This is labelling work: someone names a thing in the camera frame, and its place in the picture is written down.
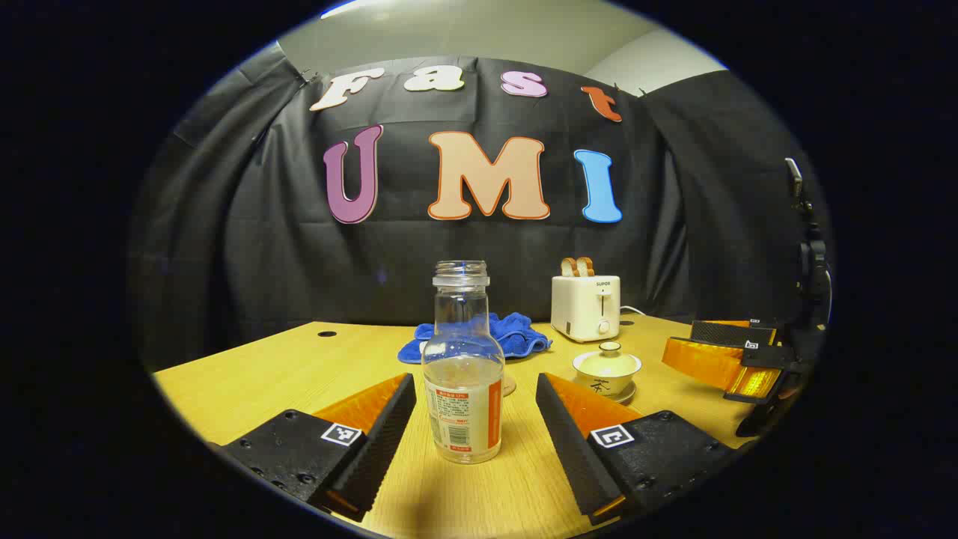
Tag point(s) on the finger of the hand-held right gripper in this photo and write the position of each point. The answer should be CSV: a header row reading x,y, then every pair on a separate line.
x,y
718,333
703,363

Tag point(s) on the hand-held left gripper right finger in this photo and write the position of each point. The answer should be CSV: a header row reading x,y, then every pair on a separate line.
x,y
569,442

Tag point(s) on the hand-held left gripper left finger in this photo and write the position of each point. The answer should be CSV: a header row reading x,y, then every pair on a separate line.
x,y
385,442

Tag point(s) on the cream ceramic teacup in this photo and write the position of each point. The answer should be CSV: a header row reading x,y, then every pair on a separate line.
x,y
599,385

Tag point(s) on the round cork coaster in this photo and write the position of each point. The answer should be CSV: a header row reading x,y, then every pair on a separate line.
x,y
510,385

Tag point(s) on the cream teacup lid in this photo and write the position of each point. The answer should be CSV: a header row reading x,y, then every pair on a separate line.
x,y
608,359

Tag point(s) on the clear glass water bottle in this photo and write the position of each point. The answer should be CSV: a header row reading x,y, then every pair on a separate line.
x,y
464,359

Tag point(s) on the blue towel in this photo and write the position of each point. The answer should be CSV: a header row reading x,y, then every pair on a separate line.
x,y
524,337

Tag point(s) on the cream toaster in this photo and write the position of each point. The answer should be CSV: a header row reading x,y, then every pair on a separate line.
x,y
584,307

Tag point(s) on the black backdrop cloth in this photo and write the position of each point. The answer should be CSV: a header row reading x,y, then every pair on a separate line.
x,y
284,262

